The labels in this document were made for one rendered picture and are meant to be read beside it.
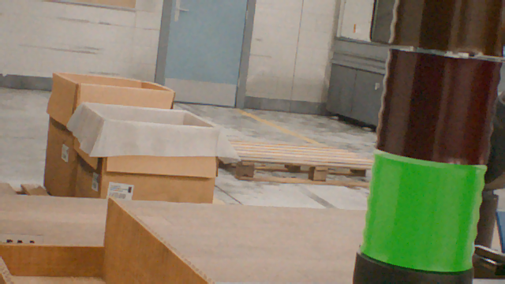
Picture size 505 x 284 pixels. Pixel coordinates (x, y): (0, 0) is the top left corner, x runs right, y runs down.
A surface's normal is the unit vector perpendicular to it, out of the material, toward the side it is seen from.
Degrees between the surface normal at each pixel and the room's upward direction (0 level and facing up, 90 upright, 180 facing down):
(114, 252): 90
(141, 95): 87
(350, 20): 90
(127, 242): 90
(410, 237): 104
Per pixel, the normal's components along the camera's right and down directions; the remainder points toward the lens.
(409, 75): -0.66, 0.26
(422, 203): -0.22, 0.34
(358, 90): -0.94, -0.07
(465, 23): 0.03, 0.37
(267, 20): 0.32, 0.16
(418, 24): -0.61, -0.22
